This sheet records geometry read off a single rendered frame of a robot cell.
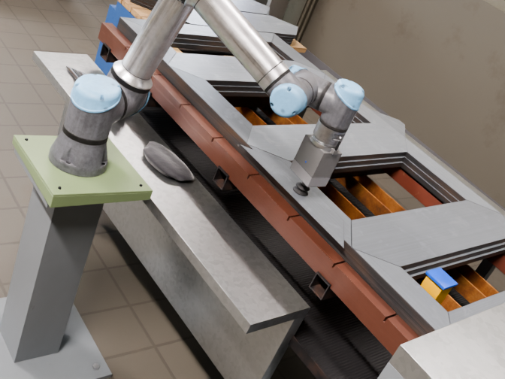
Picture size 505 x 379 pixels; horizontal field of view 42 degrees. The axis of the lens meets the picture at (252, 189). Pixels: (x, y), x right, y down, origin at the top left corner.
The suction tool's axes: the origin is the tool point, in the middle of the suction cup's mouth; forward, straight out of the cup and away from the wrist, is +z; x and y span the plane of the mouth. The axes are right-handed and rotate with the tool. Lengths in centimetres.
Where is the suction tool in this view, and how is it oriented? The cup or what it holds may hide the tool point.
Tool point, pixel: (300, 191)
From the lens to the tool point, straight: 171.3
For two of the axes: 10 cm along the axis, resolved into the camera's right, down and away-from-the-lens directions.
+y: -4.9, -6.1, 6.3
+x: -8.0, 0.2, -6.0
